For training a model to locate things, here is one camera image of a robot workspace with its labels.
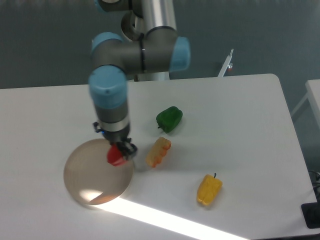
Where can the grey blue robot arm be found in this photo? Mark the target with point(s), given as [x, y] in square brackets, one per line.
[158, 48]

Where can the green toy bell pepper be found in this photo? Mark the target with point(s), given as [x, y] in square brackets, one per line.
[169, 119]

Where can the orange yellow toy food block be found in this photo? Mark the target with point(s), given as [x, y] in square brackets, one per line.
[158, 151]

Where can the translucent brown round plate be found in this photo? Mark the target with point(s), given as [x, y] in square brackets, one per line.
[90, 179]

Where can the red toy bell pepper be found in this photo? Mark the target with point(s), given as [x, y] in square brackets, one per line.
[115, 157]

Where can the yellow toy bell pepper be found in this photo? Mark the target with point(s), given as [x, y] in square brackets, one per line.
[208, 189]

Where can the black device at table edge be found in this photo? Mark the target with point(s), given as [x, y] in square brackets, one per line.
[311, 214]

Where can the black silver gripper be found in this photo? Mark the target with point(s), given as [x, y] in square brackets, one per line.
[127, 149]

